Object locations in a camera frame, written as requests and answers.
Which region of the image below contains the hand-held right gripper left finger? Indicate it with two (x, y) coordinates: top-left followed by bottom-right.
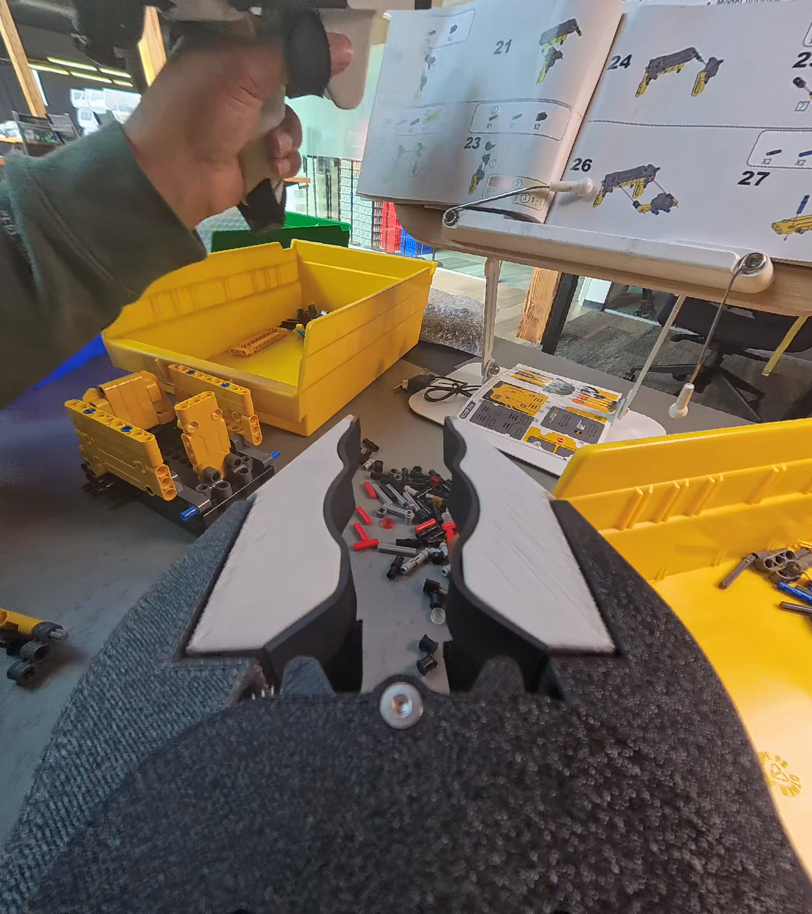
(185, 416), (362, 656)

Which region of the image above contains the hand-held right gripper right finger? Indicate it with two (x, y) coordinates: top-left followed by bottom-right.
(443, 417), (617, 656)

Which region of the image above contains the yellow divided parts bin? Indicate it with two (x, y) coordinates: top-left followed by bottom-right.
(554, 413), (812, 914)

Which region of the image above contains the heap of grey blue lego parts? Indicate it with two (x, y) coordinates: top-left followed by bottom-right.
(719, 532), (812, 661)

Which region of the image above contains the lego instruction booklet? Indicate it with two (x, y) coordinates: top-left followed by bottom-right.
(356, 0), (812, 274)

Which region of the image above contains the person's left forearm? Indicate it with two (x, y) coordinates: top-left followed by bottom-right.
(0, 121), (208, 438)

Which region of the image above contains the pile of small lego pieces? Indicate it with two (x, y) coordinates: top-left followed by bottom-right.
(352, 437), (461, 677)

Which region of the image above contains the lego sticker sheet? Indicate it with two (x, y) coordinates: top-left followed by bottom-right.
(459, 364), (626, 477)

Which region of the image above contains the yellow lego robot model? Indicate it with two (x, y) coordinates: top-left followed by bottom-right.
(65, 364), (283, 534)

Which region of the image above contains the orange lego beam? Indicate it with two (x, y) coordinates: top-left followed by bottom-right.
(229, 327), (290, 358)

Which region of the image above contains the black lego parts cluster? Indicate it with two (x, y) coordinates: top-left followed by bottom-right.
(277, 303), (330, 334)

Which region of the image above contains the person's left hand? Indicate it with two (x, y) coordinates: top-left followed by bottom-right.
(122, 32), (354, 231)

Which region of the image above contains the stack of coloured crates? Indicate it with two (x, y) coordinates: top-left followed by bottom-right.
(304, 156), (437, 259)

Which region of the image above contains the green plastic bin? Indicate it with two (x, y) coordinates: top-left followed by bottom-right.
(209, 209), (352, 254)

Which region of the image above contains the yellow plastic bin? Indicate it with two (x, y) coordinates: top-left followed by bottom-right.
(102, 239), (439, 438)

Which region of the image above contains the small bubble wrap piece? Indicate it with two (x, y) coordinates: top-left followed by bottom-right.
(420, 288), (487, 352)

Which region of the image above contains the blue plastic bin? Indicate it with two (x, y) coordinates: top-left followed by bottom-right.
(33, 334), (108, 391)

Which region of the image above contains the black cable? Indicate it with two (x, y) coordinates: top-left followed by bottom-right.
(395, 371), (483, 406)

